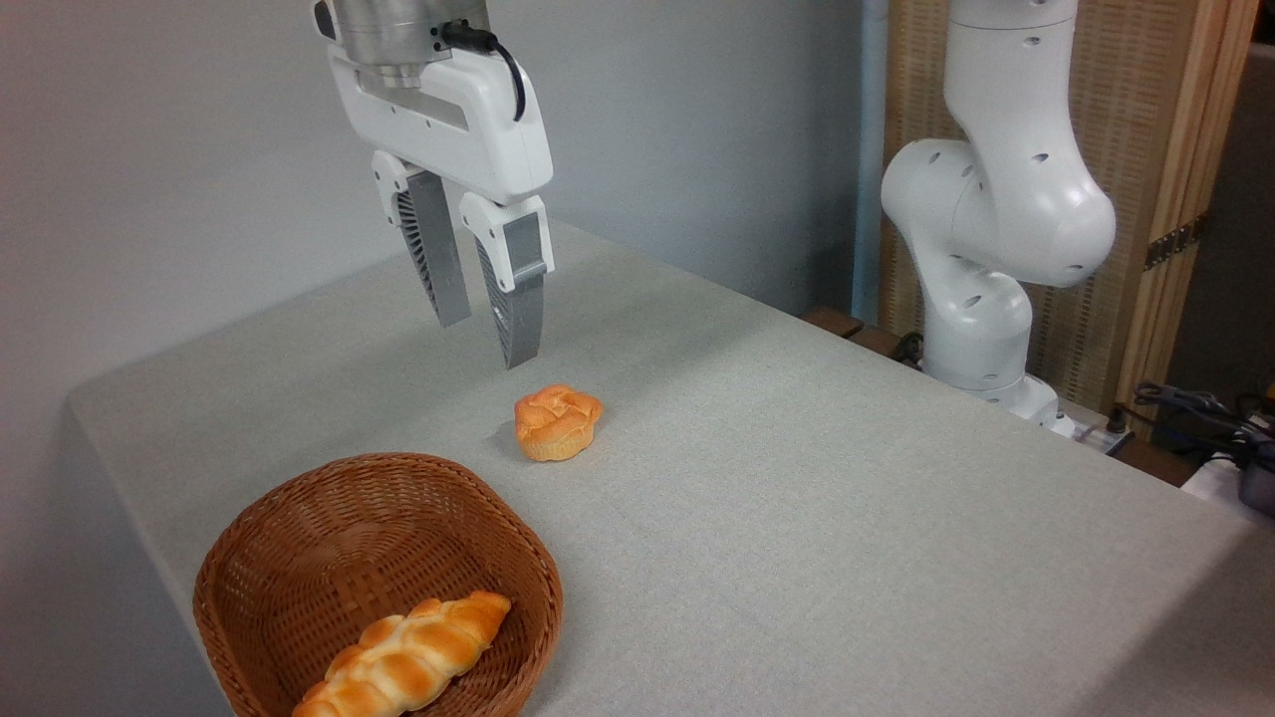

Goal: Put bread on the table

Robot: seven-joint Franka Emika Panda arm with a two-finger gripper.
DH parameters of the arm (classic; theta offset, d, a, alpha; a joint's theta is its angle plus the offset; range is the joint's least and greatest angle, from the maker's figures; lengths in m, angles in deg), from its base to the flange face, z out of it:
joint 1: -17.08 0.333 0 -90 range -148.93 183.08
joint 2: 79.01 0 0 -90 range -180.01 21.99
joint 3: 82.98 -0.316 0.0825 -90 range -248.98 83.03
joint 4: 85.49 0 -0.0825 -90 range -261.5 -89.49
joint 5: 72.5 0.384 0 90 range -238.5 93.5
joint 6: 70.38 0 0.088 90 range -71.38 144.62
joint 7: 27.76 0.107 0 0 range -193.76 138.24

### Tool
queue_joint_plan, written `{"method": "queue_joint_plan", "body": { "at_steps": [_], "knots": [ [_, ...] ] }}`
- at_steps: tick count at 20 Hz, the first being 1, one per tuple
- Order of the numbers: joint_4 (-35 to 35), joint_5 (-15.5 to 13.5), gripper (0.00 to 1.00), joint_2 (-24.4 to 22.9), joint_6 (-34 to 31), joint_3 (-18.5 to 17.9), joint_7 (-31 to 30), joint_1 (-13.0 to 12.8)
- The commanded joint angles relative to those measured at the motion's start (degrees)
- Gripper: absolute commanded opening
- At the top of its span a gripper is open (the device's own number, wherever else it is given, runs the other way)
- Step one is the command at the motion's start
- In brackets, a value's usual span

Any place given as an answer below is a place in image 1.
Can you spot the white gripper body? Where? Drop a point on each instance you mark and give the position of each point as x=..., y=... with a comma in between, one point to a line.
x=478, y=134

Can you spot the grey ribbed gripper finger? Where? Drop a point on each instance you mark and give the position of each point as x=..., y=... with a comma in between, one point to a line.
x=436, y=254
x=520, y=304

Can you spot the round orange bread bun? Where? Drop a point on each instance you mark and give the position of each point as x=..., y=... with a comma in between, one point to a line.
x=558, y=423

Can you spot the braided bread loaf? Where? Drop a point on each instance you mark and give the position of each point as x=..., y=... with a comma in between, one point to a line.
x=408, y=657

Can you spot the brown wicker basket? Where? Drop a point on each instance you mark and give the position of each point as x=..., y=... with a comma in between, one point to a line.
x=398, y=498

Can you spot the grey tablecloth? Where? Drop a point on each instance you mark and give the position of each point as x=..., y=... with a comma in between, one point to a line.
x=797, y=548

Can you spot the bamboo folding screen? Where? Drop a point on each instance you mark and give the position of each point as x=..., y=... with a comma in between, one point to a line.
x=1136, y=100

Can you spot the metal screen hinge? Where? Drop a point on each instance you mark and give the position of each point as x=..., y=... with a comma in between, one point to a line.
x=1173, y=245

